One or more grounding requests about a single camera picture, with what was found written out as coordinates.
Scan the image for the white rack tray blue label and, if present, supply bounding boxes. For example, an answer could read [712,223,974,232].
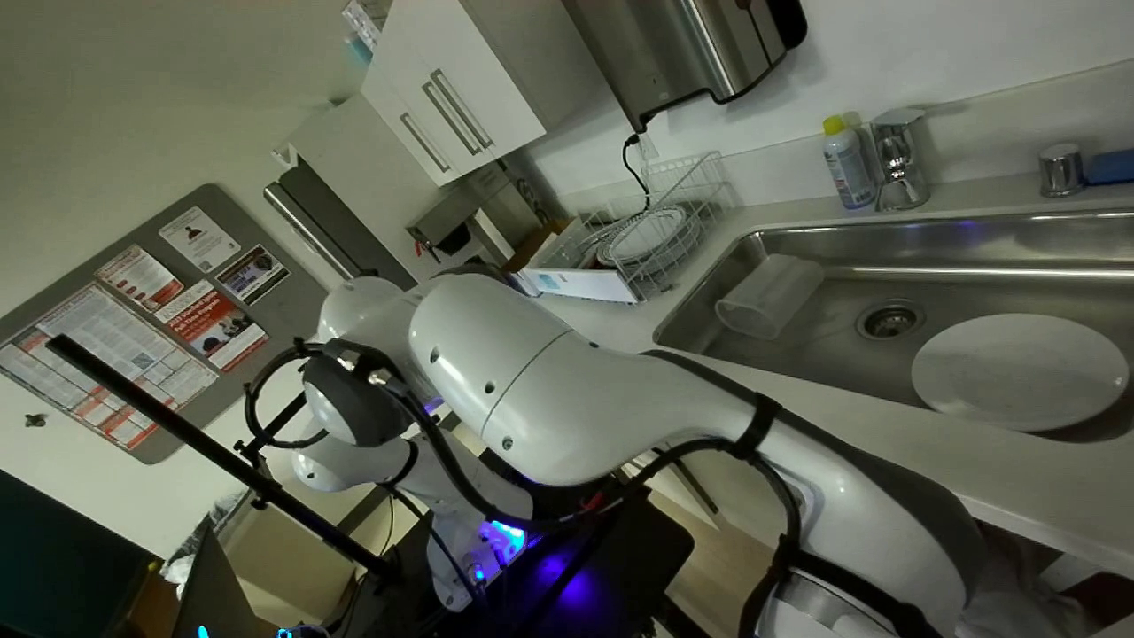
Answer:
[510,262,643,308]

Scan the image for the clear plastic container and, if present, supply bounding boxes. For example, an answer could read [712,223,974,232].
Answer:
[712,250,821,345]

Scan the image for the black robot stand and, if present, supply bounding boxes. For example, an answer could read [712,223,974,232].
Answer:
[339,480,702,638]

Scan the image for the stainless steel sink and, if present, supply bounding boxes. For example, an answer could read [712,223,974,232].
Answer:
[650,207,1134,445]

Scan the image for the steel paper towel dispenser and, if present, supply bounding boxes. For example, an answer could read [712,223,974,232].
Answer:
[562,0,814,126]

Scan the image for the clear soap bottle yellow cap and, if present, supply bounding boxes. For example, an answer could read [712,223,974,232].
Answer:
[819,109,882,217]

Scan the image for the dark photo poster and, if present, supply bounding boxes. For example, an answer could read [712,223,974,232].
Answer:
[211,241,290,308]

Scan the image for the red white text poster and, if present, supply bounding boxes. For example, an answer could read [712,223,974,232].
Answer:
[157,276,272,374]

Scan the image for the chrome sink faucet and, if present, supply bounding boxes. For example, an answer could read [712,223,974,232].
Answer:
[868,102,950,217]

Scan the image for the white poster with figure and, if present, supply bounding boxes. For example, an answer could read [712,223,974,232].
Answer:
[157,203,248,276]

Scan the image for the black tripod pole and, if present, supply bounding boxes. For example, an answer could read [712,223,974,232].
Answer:
[44,333,399,582]

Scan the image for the gray notice board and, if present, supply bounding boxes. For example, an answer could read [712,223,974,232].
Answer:
[0,179,328,469]

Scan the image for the large white text poster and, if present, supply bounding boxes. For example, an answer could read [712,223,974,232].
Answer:
[0,278,224,453]

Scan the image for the white plate in sink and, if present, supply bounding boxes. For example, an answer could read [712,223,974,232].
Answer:
[906,308,1134,434]

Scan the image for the small chrome sink fitting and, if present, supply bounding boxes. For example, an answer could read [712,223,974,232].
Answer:
[1036,137,1089,203]

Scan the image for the blue sponge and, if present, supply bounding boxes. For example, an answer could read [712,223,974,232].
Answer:
[1078,140,1134,192]

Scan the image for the dark teal panel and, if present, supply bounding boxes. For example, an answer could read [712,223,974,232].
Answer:
[0,469,159,638]

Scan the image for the white wire dish rack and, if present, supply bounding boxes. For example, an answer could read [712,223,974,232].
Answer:
[553,147,743,306]

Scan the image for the black power cable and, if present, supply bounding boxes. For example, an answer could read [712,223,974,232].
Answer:
[619,126,657,211]

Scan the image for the white wall cabinet two handles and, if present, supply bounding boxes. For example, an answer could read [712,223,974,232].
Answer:
[359,0,549,189]

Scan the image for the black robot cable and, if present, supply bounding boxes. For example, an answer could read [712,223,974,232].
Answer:
[242,333,830,638]

